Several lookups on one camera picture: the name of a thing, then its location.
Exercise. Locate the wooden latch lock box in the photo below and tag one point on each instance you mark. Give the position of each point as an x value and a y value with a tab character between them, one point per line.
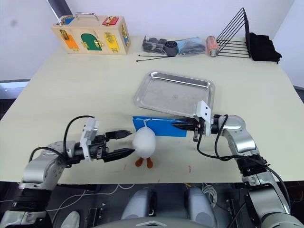
92	35

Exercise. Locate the metal tray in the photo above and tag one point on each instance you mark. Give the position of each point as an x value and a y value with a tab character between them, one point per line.
173	95

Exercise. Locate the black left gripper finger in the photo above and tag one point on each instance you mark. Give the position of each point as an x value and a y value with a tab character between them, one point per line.
120	153
118	134

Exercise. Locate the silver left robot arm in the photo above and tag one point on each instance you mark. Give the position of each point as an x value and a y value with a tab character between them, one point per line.
40	166

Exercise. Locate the blue plastic bag black parts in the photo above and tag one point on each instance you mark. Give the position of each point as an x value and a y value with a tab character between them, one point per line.
191	46

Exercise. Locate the orange cylindrical can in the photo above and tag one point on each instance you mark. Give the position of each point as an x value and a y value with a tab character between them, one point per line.
212	46

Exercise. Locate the grey window ledge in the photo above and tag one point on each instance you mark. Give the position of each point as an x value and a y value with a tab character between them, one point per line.
13	89

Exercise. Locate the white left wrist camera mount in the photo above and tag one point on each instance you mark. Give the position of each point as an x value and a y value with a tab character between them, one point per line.
88	135

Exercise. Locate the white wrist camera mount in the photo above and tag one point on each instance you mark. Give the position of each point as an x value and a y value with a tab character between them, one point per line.
88	135
205	114

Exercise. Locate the grey cylindrical roller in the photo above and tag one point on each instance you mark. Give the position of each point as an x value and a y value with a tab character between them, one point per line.
171	48

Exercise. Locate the white shoe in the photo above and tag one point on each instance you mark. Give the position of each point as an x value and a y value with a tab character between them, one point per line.
70	219

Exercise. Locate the grey robot right thigh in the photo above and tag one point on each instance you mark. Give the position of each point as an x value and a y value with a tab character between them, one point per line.
200	206

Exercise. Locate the black cloth bag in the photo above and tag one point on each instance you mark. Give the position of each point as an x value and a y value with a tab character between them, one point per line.
263	47

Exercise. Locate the clear bag black parts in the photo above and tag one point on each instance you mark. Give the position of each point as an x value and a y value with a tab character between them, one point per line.
153	45

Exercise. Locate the blue surgical instrument pack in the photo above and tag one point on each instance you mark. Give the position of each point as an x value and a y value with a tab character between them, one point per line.
164	128

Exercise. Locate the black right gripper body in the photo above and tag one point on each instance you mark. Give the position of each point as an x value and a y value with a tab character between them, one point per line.
197	128

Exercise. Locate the white plush duck toy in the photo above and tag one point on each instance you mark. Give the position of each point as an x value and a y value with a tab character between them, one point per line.
143	145

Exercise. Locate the grey robot torso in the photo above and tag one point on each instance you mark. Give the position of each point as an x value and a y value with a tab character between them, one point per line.
154	223

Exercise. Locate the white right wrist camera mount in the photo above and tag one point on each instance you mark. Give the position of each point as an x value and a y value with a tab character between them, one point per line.
205	114

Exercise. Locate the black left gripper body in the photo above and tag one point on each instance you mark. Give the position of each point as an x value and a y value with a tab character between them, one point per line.
99	147

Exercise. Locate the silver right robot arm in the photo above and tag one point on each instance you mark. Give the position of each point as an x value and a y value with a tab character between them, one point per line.
242	140

